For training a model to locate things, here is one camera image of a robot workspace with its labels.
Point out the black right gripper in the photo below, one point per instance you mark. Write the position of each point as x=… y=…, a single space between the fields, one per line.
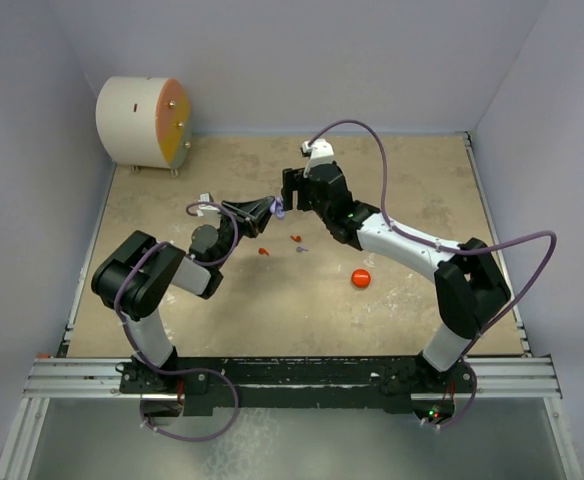
x=291 y=183

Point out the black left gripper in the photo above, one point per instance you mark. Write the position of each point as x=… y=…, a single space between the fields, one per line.
x=251 y=216

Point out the purple earbud charging case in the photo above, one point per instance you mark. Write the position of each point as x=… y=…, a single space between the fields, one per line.
x=277 y=208

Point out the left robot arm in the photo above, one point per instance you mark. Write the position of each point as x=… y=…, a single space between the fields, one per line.
x=134 y=279

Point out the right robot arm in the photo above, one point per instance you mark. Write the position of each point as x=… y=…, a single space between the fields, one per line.
x=470 y=289

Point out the orange earbud charging case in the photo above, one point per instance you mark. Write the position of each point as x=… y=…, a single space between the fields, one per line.
x=360 y=278

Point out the round tricolour drawer cabinet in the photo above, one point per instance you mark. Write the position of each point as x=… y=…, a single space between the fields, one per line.
x=145 y=122

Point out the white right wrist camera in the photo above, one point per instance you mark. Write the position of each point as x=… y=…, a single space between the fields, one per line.
x=318 y=152

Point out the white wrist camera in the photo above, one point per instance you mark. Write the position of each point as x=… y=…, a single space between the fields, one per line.
x=206 y=208
x=318 y=152

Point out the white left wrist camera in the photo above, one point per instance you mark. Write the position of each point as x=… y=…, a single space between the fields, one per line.
x=206 y=208

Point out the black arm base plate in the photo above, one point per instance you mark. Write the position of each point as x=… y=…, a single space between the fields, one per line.
x=393 y=384

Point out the aluminium rail frame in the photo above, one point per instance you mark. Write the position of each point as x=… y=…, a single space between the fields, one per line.
x=471 y=288

